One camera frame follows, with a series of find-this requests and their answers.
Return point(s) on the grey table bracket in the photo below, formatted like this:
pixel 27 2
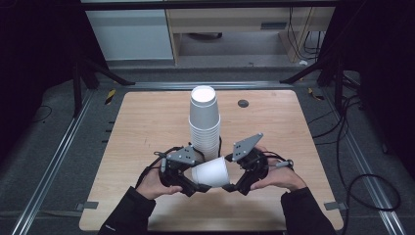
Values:
pixel 334 206
pixel 88 205

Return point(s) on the round black table grommet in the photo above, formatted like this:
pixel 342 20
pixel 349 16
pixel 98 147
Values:
pixel 243 103

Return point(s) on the black frame beam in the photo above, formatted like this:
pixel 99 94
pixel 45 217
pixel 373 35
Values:
pixel 208 4

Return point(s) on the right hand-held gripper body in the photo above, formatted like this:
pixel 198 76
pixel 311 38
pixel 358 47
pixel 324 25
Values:
pixel 254 169

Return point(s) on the white cabinet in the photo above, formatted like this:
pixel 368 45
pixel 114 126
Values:
pixel 130 34

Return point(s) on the person's left hand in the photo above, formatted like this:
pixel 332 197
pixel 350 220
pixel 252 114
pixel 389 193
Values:
pixel 153 186

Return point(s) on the black metal stand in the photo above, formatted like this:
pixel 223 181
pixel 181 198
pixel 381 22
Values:
pixel 77 94
pixel 339 88

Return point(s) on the person's right hand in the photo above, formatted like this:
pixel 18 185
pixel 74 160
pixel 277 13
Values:
pixel 282 178

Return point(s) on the stack of white paper cups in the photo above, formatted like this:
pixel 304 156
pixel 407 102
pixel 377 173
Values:
pixel 205 130

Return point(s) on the light wooden desk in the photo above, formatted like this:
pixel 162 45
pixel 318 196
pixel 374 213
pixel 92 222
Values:
pixel 228 19

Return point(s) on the dark curtain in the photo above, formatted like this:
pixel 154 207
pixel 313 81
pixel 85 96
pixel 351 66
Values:
pixel 385 81
pixel 36 65

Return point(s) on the yellow and black tape strip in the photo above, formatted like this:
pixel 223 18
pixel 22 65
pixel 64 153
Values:
pixel 110 97
pixel 314 94

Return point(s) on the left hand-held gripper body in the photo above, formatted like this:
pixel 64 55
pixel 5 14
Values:
pixel 177 163

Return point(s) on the single white paper cup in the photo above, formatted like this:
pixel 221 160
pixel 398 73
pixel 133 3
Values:
pixel 212 173

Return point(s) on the metal floor rail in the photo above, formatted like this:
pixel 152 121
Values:
pixel 365 163
pixel 49 163
pixel 163 85

